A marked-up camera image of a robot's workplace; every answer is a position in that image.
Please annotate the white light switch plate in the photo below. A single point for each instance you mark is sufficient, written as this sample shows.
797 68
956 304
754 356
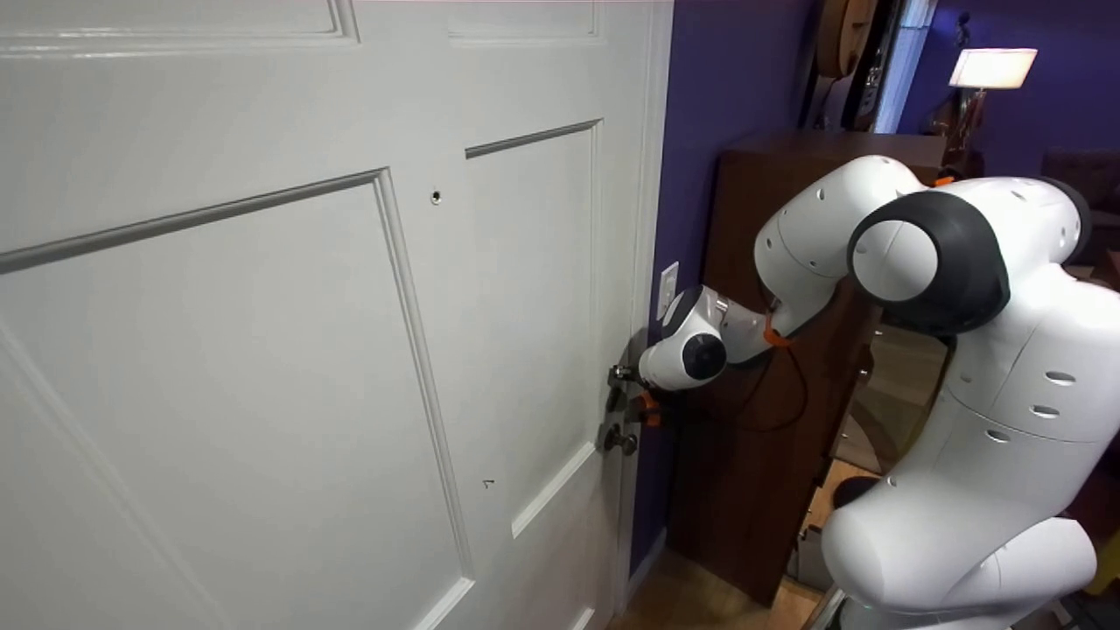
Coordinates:
668 291

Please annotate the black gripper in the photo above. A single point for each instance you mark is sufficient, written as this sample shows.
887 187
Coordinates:
628 372

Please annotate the brown wooden cabinet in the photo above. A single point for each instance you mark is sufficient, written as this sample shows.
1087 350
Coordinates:
746 493

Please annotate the brass door knob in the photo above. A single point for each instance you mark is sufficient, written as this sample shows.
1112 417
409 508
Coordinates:
618 438

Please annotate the white panel door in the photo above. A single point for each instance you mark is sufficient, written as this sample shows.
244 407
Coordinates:
291 350

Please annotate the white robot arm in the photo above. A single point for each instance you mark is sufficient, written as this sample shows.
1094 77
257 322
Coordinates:
1015 407

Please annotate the white door frame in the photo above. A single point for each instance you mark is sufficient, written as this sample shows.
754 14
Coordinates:
660 178

